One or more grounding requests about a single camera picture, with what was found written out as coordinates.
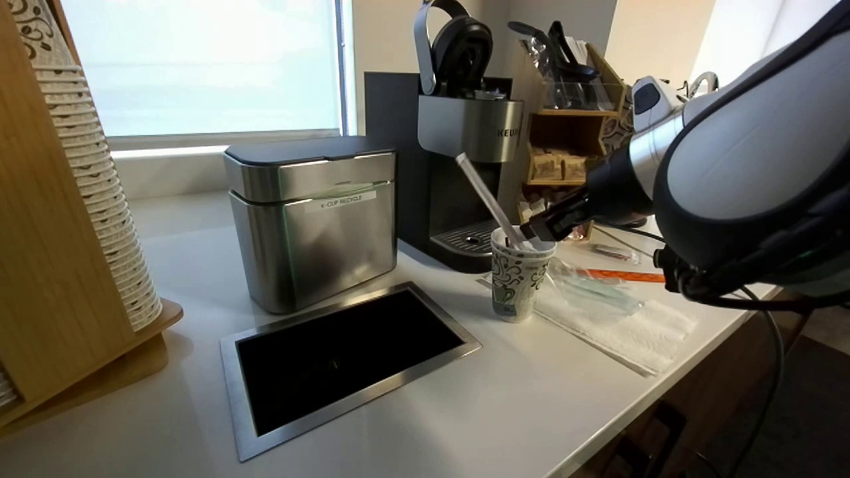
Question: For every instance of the bright window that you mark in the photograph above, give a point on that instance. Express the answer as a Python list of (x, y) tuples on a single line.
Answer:
[(204, 62)]

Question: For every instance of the sugar packets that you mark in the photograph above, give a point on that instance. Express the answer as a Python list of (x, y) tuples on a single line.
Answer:
[(548, 164)]

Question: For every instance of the black silver coffee machine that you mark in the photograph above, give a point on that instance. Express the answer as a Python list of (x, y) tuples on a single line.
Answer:
[(442, 175)]

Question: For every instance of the patterned paper cup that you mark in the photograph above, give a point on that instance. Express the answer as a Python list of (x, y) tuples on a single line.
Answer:
[(520, 282)]

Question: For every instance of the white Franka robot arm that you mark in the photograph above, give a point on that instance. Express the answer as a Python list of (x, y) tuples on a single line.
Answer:
[(760, 159)]

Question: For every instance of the silver faucet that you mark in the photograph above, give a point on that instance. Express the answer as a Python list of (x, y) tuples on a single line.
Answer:
[(703, 81)]

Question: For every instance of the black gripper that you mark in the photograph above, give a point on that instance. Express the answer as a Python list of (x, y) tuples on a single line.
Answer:
[(625, 187)]

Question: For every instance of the wooden cup holder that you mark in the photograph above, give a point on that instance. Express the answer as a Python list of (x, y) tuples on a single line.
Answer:
[(35, 293)]

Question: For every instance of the stainless steel bin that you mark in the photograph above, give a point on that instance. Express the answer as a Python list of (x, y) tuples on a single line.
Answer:
[(309, 229)]

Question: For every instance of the black recessed counter tray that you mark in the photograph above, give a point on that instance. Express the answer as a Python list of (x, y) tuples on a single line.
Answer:
[(346, 362)]

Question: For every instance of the stack of paper cups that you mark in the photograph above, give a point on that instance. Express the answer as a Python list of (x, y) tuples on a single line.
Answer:
[(96, 193)]

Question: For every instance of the black plastic cutlery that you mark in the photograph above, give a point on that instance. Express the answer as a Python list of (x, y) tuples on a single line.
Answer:
[(562, 55)]

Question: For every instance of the clear zip plastic bag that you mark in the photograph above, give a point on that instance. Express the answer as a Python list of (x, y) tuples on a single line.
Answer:
[(598, 294)]

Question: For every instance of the wooden condiment organizer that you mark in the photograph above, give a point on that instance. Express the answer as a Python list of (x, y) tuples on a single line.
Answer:
[(562, 134)]

